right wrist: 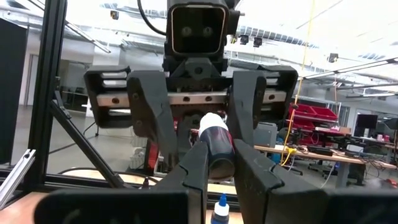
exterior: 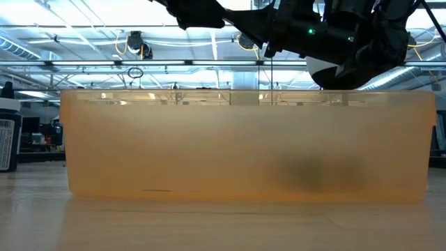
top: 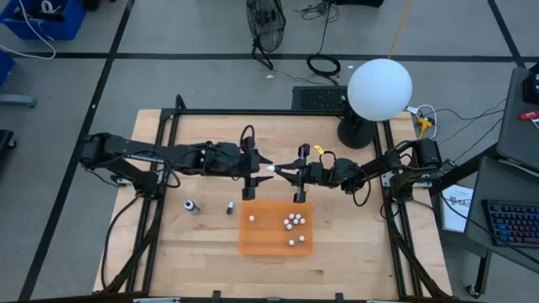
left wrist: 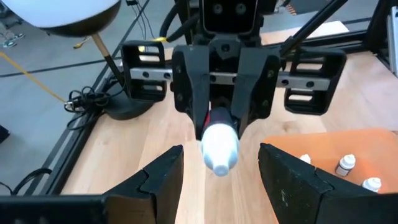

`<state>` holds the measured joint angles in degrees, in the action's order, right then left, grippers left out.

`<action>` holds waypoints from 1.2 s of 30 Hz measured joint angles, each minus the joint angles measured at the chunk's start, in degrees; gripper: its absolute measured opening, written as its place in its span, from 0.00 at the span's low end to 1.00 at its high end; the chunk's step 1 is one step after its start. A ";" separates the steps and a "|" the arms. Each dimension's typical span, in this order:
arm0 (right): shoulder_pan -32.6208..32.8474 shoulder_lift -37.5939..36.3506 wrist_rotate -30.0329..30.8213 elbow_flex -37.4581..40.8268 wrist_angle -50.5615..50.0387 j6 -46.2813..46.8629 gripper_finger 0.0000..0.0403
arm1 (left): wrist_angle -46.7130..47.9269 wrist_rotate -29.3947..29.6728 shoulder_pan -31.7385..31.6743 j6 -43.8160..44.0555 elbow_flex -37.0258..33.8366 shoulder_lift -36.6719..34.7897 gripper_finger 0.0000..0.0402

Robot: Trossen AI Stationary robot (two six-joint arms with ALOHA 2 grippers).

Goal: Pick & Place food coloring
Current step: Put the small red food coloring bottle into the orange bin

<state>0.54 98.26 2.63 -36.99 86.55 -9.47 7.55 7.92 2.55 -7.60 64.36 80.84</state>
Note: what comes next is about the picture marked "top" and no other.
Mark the white paper sheet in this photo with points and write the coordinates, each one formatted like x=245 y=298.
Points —
x=457 y=210

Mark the black floor fan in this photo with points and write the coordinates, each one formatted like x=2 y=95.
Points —
x=265 y=25

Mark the orange translucent plastic bin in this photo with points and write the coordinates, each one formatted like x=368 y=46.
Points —
x=269 y=235

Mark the black backlit keyboard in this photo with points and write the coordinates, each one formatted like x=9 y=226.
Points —
x=513 y=223

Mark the white globe lamp black base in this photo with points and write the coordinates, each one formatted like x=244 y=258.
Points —
x=379 y=88

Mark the small blue storage bin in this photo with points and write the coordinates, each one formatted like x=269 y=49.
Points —
x=5 y=67

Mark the black vented computer box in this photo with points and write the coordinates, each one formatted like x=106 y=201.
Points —
x=316 y=99

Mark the black desk device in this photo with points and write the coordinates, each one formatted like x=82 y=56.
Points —
x=532 y=84

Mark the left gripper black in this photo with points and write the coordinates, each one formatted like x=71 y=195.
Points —
x=246 y=168

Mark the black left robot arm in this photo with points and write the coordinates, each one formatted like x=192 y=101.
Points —
x=126 y=149

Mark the small dark dropper bottle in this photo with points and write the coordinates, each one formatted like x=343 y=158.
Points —
x=230 y=208

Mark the large blue storage bin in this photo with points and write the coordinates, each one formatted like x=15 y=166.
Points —
x=67 y=25

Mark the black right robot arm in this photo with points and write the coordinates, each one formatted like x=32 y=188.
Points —
x=379 y=166

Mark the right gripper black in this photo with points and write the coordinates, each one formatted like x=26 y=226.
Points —
x=316 y=172

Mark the grey side desk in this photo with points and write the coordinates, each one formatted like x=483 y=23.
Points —
x=518 y=139

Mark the yellow power plug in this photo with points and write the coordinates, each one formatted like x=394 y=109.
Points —
x=424 y=125

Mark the black caster wheel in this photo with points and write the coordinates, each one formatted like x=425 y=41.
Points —
x=473 y=291

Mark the grey floor bar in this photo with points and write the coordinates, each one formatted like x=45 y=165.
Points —
x=17 y=100

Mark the black aluminium table frame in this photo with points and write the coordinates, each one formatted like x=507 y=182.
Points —
x=252 y=112

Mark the red flat item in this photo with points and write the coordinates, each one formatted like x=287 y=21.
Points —
x=528 y=115

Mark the grey keyboard desk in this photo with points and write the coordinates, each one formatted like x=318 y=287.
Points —
x=505 y=185

